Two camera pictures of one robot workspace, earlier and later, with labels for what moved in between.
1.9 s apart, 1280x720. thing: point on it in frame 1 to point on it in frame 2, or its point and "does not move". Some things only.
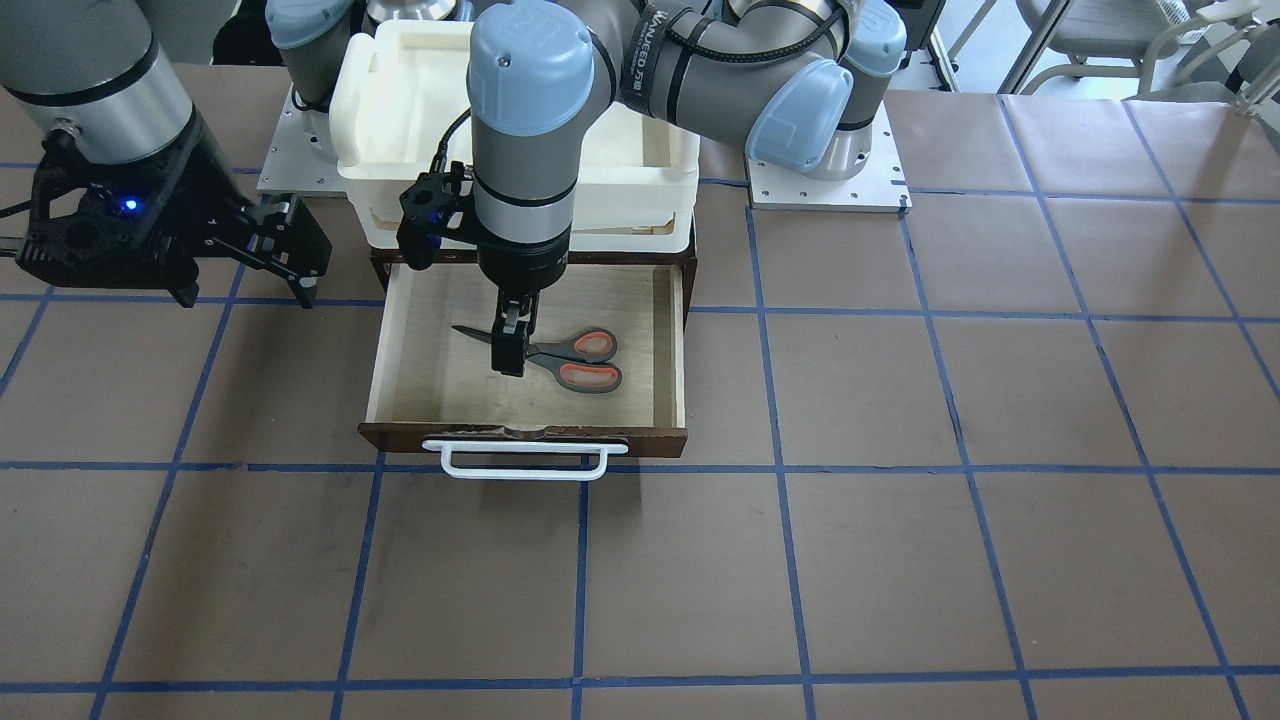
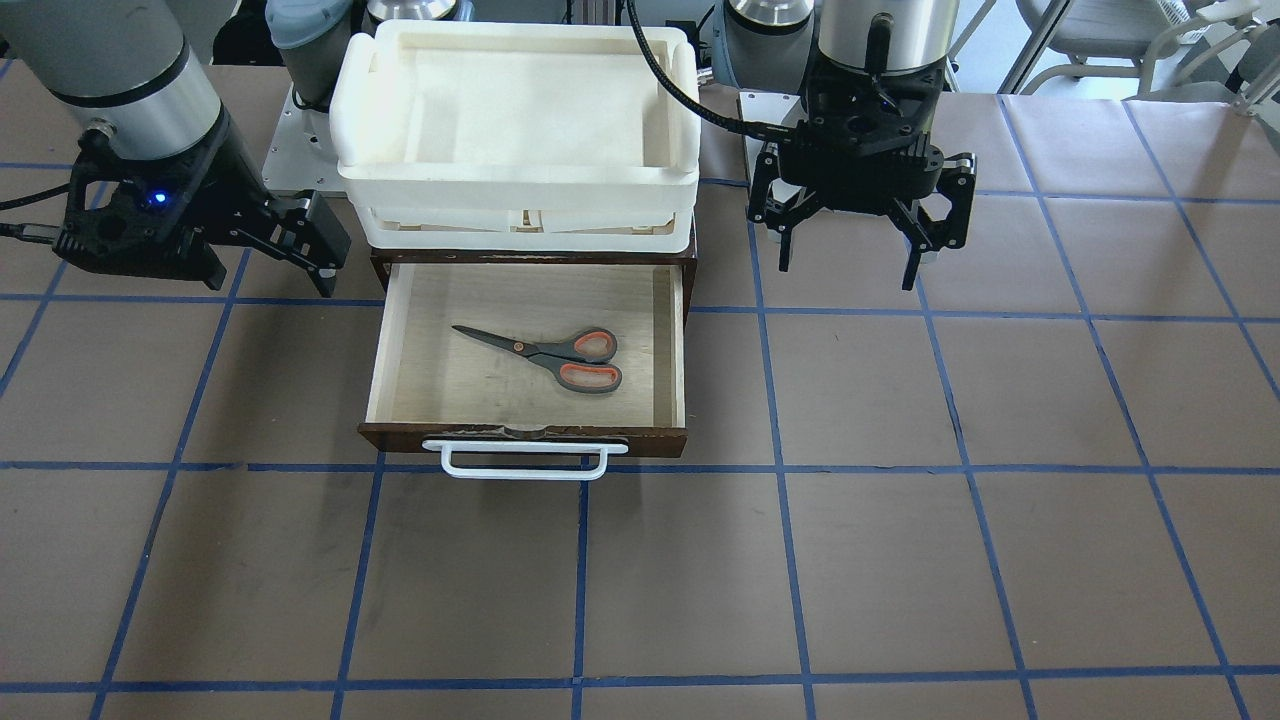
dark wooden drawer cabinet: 686,258 does not move
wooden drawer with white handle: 601,378 does not move
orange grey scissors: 575,360 does not move
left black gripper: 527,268 to 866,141
